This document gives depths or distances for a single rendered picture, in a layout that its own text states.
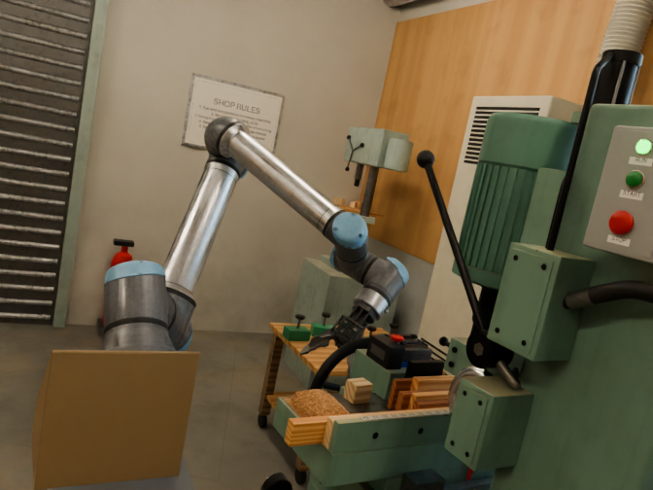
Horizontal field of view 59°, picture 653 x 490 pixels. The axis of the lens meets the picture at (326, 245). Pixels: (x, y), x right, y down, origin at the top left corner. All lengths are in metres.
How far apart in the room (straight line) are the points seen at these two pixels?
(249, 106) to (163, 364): 2.81
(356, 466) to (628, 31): 2.13
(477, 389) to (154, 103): 3.23
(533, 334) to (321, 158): 3.47
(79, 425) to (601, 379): 1.04
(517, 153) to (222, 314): 3.36
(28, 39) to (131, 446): 2.77
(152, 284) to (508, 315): 0.91
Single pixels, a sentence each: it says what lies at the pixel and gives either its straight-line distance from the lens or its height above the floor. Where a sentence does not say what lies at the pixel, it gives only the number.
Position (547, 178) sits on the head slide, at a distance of 1.01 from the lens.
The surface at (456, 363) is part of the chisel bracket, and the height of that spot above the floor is 1.03.
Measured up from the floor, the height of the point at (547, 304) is 1.23.
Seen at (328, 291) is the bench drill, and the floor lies 0.61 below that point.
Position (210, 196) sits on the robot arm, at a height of 1.18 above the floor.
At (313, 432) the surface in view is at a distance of 1.00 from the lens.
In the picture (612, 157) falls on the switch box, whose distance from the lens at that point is 0.83.
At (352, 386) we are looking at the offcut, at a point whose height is 0.93.
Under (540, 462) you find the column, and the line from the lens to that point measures 0.97.
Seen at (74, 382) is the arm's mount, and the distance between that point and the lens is 1.37.
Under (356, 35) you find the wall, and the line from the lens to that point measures 4.33.
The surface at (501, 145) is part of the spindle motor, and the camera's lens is 1.07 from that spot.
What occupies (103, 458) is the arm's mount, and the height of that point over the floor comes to 0.61.
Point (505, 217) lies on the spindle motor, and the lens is 1.05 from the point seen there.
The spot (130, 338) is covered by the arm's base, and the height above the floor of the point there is 0.88.
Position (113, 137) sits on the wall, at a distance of 3.84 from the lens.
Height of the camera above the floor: 1.37
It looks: 9 degrees down
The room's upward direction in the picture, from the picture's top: 11 degrees clockwise
